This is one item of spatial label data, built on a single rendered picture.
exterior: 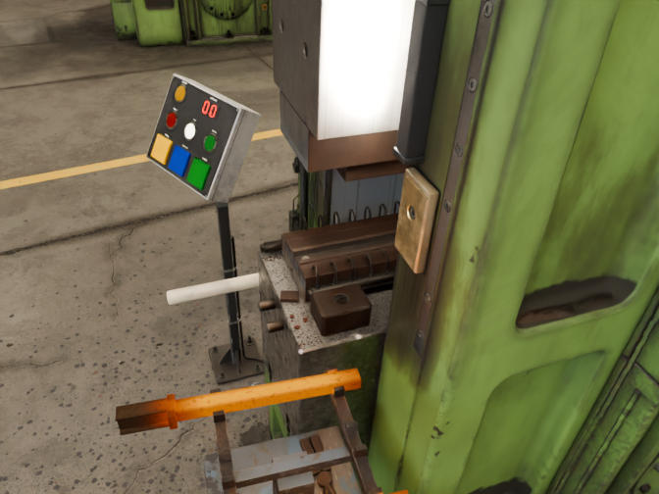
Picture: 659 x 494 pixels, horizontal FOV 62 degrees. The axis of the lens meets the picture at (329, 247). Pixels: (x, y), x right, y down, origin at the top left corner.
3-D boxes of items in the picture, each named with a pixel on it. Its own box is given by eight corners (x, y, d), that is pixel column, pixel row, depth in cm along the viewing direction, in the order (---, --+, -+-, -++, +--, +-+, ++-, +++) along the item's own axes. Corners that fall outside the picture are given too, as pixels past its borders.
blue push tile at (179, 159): (181, 176, 162) (189, 153, 161) (167, 167, 166) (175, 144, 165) (185, 177, 164) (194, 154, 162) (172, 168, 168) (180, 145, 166)
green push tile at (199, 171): (200, 189, 157) (209, 166, 155) (185, 179, 161) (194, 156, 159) (205, 190, 158) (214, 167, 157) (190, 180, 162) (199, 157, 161)
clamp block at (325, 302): (322, 338, 122) (323, 317, 118) (310, 312, 128) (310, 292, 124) (371, 325, 125) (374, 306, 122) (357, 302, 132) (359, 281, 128)
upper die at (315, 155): (307, 172, 109) (308, 128, 103) (279, 130, 124) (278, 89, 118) (486, 146, 122) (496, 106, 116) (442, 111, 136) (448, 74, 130)
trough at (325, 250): (299, 267, 130) (299, 262, 129) (292, 254, 134) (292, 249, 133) (452, 236, 143) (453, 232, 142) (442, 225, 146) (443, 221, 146)
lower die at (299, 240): (305, 302, 131) (305, 275, 126) (281, 253, 146) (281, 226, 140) (457, 269, 143) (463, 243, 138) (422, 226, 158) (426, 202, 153)
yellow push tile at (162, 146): (162, 164, 168) (170, 141, 166) (150, 155, 172) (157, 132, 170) (167, 165, 169) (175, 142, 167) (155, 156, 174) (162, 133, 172)
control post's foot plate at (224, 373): (216, 387, 222) (214, 372, 216) (206, 348, 238) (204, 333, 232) (268, 373, 228) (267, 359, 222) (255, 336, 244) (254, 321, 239)
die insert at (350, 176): (345, 182, 119) (346, 158, 115) (333, 166, 124) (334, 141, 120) (465, 164, 127) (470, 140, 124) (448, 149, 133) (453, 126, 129)
